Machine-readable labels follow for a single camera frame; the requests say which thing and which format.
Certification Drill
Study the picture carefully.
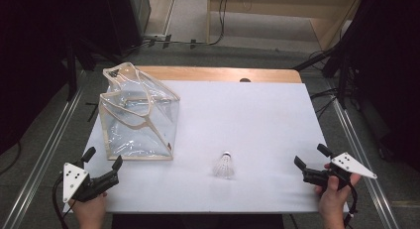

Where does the black metal stand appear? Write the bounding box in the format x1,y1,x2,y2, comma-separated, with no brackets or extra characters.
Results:
64,40,79,103

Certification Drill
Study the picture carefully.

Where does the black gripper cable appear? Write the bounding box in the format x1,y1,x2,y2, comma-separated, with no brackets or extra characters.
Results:
342,181,360,229
52,176,71,229

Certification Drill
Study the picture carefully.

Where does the black cabinet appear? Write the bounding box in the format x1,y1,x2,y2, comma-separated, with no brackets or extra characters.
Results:
105,0,153,57

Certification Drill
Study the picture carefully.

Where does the black tripod stand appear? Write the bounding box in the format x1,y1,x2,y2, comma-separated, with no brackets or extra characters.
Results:
292,40,355,109

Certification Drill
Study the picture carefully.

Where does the clear plastic bag beige trim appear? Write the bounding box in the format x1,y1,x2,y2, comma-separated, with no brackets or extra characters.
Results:
98,61,181,162

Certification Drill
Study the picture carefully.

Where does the white shuttlecock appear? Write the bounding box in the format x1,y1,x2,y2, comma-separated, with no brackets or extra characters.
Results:
212,151,236,179

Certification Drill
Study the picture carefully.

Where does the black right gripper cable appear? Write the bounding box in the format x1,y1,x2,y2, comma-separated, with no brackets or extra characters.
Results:
342,181,360,229

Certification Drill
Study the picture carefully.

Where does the person's right hand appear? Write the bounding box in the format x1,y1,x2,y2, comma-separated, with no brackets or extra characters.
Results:
314,173,363,217

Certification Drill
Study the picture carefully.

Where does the metal floor rail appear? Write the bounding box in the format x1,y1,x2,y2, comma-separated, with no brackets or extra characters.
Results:
331,98,401,229
0,86,84,229

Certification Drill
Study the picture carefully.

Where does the white board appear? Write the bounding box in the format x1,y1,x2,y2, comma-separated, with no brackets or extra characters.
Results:
62,79,351,214

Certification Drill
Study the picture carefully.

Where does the light wooden frame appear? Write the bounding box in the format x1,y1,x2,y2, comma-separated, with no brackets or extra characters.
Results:
206,0,365,52

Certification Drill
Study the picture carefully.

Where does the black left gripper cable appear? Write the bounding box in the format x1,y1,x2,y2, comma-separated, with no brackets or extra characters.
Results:
52,176,71,229

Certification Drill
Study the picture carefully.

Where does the person's dark clothing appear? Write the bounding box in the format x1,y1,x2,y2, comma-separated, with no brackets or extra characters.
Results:
111,213,285,229

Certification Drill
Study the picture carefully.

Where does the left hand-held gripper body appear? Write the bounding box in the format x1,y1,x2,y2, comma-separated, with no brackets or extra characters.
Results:
61,160,120,204

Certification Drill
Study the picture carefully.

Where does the black floor cable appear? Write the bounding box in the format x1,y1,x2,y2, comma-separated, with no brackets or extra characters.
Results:
142,0,230,48

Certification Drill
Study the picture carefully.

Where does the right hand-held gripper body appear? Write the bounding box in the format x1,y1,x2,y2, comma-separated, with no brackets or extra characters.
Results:
301,152,378,190

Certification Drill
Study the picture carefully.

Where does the black curtain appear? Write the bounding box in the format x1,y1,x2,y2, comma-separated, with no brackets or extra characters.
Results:
340,0,420,172
0,0,113,156

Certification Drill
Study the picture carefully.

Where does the person's left hand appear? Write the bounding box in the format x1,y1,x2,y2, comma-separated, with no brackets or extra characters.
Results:
68,192,109,223

